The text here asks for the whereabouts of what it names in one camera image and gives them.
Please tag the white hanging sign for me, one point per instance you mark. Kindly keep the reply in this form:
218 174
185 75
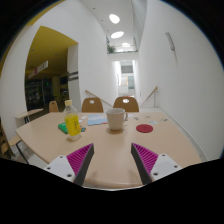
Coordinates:
38 69

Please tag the light blue paper sheet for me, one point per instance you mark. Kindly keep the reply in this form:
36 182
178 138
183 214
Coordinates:
96 119

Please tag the wooden chair at left edge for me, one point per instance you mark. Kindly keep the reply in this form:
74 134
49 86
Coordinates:
6 145

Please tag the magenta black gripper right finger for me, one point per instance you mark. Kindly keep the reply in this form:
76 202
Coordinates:
152 166

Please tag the green balcony plant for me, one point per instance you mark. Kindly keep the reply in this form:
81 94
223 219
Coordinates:
111 49

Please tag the yellow drink plastic bottle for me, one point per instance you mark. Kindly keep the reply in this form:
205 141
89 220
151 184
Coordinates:
72 121

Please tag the small side table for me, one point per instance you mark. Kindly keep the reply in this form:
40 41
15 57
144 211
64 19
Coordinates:
25 115

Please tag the wooden stair handrail right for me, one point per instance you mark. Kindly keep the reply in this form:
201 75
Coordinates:
152 93

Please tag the wooden chair right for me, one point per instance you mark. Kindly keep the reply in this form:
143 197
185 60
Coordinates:
129 104

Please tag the small white card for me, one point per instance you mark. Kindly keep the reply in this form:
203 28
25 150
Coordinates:
153 122

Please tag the wooden stair handrail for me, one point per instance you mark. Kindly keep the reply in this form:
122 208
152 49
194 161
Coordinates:
93 95
152 93

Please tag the wooden chair far left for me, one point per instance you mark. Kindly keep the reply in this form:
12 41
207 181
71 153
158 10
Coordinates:
53 107

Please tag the red round coaster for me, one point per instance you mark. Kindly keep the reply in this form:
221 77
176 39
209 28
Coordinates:
144 128

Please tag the green small box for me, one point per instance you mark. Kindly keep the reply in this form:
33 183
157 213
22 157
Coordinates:
63 128

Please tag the wooden stair handrail left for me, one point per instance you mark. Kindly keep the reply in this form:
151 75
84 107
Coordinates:
93 95

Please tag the white ceramic mug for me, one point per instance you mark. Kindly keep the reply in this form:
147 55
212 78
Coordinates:
116 118

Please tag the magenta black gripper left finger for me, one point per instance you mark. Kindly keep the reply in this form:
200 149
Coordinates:
74 166

